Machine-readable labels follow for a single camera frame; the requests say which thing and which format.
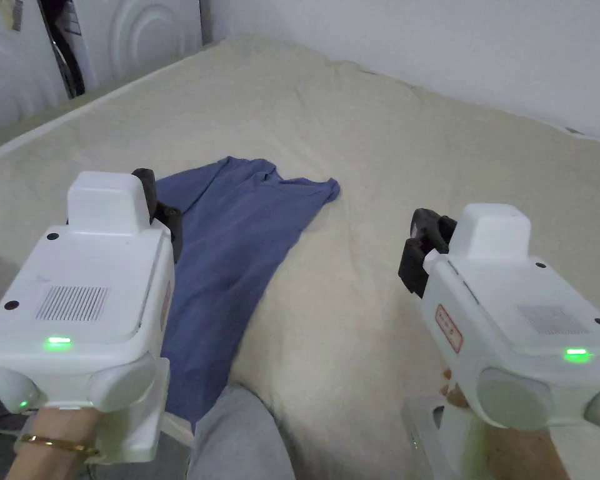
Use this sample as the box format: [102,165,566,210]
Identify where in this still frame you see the white washing machine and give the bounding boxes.
[44,0,204,97]
[0,0,87,135]

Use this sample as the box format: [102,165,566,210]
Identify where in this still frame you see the person's right hand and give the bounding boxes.
[439,369,563,463]

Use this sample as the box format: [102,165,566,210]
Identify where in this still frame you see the person's left hand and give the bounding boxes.
[22,407,102,448]

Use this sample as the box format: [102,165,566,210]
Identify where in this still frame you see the person's legs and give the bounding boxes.
[186,384,297,480]

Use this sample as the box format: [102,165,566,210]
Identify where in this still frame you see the bed with beige sheet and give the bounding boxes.
[0,34,600,480]

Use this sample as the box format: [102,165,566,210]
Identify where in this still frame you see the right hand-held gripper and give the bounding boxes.
[399,202,600,480]

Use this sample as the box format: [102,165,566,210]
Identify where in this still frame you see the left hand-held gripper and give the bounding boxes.
[0,168,196,463]

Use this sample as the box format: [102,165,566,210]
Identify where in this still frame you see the dark blue shirt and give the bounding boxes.
[66,156,342,432]

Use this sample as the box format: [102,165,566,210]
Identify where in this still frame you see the person's left forearm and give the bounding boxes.
[4,436,101,480]

